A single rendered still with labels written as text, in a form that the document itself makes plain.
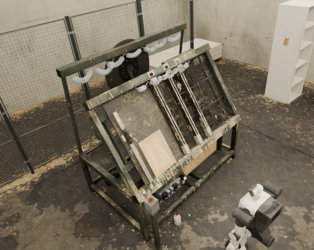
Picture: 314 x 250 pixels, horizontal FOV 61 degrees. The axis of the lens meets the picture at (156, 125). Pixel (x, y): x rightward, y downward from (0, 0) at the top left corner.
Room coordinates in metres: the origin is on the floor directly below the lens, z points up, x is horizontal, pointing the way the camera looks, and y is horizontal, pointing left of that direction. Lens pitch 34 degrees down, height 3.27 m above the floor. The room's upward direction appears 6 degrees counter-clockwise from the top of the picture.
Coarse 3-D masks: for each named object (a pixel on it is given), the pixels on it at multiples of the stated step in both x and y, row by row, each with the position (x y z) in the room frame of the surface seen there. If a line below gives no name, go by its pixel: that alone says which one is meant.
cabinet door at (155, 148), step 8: (152, 136) 2.67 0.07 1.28; (160, 136) 2.71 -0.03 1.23; (144, 144) 2.56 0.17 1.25; (152, 144) 2.60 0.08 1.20; (160, 144) 2.65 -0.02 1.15; (144, 152) 2.49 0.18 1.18; (152, 152) 2.53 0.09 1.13; (160, 152) 2.58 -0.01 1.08; (168, 152) 2.62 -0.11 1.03; (152, 160) 2.46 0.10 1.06; (160, 160) 2.51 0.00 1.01; (168, 160) 2.55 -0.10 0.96; (152, 168) 2.39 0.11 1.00; (160, 168) 2.44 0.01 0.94
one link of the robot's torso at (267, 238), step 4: (252, 228) 1.42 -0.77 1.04; (268, 228) 1.42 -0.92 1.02; (256, 232) 1.38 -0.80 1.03; (264, 232) 1.38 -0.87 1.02; (268, 232) 1.39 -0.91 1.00; (256, 236) 1.38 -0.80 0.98; (260, 236) 1.35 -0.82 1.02; (264, 236) 1.35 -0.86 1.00; (268, 236) 1.35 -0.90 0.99; (272, 236) 1.36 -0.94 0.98; (260, 240) 1.34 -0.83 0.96; (264, 240) 1.33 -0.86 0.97; (268, 240) 1.32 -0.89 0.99; (272, 240) 1.33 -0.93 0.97; (264, 244) 1.32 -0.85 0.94; (268, 244) 1.30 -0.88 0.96
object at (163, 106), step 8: (152, 72) 3.15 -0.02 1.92; (160, 80) 3.01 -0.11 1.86; (152, 88) 3.09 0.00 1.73; (160, 96) 3.05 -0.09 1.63; (160, 104) 3.00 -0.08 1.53; (168, 112) 2.95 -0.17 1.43; (168, 120) 2.91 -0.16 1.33; (176, 128) 2.83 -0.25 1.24; (184, 144) 2.74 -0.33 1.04; (184, 152) 2.72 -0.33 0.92
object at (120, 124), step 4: (116, 112) 2.65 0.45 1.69; (116, 120) 2.60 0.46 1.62; (120, 120) 2.61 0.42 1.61; (120, 124) 2.58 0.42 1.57; (120, 128) 2.56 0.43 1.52; (124, 136) 2.52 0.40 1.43; (128, 144) 2.48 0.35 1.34; (132, 144) 2.47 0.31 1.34; (132, 148) 2.44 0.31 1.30; (136, 152) 2.43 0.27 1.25; (136, 156) 2.40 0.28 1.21; (140, 160) 2.38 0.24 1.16; (140, 164) 2.35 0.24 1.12; (144, 164) 2.37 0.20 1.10; (144, 168) 2.34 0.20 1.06; (144, 172) 2.31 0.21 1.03; (148, 172) 2.32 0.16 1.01; (148, 176) 2.29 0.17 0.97; (148, 180) 2.27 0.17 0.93; (152, 180) 2.28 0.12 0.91
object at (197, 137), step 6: (168, 66) 3.33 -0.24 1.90; (168, 72) 3.27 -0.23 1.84; (174, 72) 3.20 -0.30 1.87; (168, 78) 3.26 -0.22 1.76; (168, 84) 3.26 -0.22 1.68; (174, 84) 3.25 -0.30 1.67; (174, 90) 3.19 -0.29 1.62; (174, 96) 3.19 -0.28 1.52; (180, 96) 3.17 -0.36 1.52; (180, 102) 3.12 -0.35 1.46; (180, 108) 3.12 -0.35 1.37; (186, 108) 3.10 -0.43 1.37; (186, 114) 3.04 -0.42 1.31; (186, 120) 3.04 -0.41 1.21; (192, 126) 2.97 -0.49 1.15; (192, 132) 2.96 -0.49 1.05; (198, 132) 2.95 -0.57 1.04; (198, 138) 2.89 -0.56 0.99
